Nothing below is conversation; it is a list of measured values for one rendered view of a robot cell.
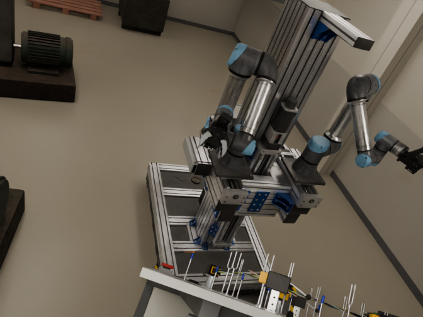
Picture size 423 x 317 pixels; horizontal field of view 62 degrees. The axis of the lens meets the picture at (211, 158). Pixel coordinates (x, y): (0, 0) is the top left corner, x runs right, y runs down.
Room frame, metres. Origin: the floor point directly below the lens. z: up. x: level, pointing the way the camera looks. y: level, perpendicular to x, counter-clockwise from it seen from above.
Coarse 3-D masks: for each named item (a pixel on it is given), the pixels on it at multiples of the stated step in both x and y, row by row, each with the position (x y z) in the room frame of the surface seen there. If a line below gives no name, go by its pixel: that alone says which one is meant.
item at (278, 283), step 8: (272, 272) 0.59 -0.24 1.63; (272, 280) 0.58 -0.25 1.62; (280, 280) 0.58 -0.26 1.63; (288, 280) 0.58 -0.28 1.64; (272, 288) 0.56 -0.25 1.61; (280, 288) 0.56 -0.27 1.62; (288, 288) 0.56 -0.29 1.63; (296, 288) 0.58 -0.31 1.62; (272, 296) 0.55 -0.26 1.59; (272, 312) 0.52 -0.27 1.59
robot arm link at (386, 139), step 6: (384, 132) 1.82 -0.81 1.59; (378, 138) 1.80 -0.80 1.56; (384, 138) 1.79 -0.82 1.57; (390, 138) 1.78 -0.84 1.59; (396, 138) 1.79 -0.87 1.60; (378, 144) 1.79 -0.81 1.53; (384, 144) 1.77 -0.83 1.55; (390, 144) 1.76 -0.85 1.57; (384, 150) 1.77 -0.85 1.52; (390, 150) 1.75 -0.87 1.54
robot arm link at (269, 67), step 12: (264, 60) 1.60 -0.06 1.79; (264, 72) 1.58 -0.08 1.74; (276, 72) 1.60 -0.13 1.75; (264, 84) 1.55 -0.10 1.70; (252, 96) 1.52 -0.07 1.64; (264, 96) 1.52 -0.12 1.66; (252, 108) 1.47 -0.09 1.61; (264, 108) 1.51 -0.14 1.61; (252, 120) 1.43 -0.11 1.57; (240, 132) 1.39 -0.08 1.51; (252, 132) 1.40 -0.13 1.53; (240, 144) 1.35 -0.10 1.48; (252, 144) 1.36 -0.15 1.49
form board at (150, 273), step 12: (144, 276) 0.41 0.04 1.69; (156, 276) 0.42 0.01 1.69; (168, 276) 0.42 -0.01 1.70; (180, 288) 0.41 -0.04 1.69; (192, 288) 0.42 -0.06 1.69; (204, 288) 0.49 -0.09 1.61; (216, 300) 0.42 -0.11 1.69; (228, 300) 0.43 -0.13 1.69; (240, 300) 0.71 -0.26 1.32; (240, 312) 0.42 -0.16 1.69; (252, 312) 0.42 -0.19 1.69; (264, 312) 0.43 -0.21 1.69
